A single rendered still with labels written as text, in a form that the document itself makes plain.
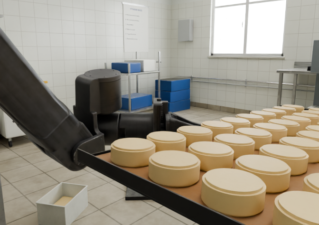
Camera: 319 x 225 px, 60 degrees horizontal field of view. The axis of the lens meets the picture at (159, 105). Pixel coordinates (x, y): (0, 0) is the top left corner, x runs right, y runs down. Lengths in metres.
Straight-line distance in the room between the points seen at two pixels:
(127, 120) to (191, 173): 0.22
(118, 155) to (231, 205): 0.13
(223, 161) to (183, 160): 0.05
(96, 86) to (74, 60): 4.26
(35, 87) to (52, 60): 4.15
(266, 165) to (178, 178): 0.08
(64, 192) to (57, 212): 0.32
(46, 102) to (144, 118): 0.16
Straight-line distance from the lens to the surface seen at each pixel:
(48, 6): 4.56
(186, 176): 0.26
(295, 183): 0.31
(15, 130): 3.71
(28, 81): 0.35
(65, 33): 4.62
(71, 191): 2.26
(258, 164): 0.28
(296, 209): 0.21
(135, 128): 0.45
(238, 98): 5.28
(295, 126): 0.50
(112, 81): 0.43
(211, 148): 0.31
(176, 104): 5.26
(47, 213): 2.06
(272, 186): 0.27
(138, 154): 0.29
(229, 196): 0.22
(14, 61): 0.34
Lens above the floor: 1.12
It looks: 11 degrees down
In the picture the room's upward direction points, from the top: straight up
